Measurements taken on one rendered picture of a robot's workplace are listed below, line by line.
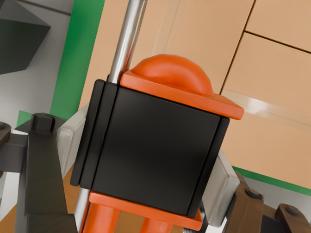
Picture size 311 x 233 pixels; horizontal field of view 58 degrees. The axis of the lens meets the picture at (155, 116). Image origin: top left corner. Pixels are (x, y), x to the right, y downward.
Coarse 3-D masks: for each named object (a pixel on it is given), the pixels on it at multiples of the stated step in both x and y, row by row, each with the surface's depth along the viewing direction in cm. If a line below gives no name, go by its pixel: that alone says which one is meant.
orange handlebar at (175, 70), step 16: (144, 64) 17; (160, 64) 17; (176, 64) 17; (192, 64) 18; (160, 80) 17; (176, 80) 17; (192, 80) 17; (208, 80) 18; (96, 208) 19; (112, 208) 19; (96, 224) 19; (112, 224) 20; (144, 224) 20; (160, 224) 19
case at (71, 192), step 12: (72, 168) 85; (72, 192) 73; (72, 204) 68; (12, 216) 59; (120, 216) 69; (132, 216) 70; (0, 228) 55; (12, 228) 56; (120, 228) 65; (132, 228) 66; (180, 228) 71
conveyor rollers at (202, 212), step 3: (201, 207) 97; (201, 210) 95; (204, 210) 95; (201, 213) 94; (204, 213) 95; (201, 216) 94; (183, 228) 97; (186, 228) 98; (183, 231) 97; (186, 231) 97; (189, 231) 97; (192, 231) 98; (195, 231) 98
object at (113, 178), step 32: (128, 96) 16; (160, 96) 16; (192, 96) 16; (128, 128) 16; (160, 128) 16; (192, 128) 16; (224, 128) 16; (128, 160) 17; (160, 160) 17; (192, 160) 17; (96, 192) 17; (128, 192) 17; (160, 192) 17; (192, 192) 17; (192, 224) 18
